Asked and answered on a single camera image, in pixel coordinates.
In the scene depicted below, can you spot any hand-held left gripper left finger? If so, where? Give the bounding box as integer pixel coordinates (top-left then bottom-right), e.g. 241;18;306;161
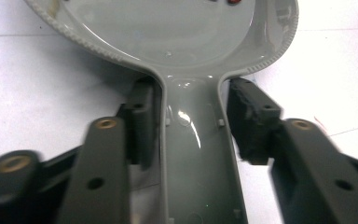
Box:
55;77;157;224

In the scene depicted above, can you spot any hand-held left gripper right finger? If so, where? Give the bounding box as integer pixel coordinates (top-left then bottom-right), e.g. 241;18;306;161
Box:
227;77;358;224

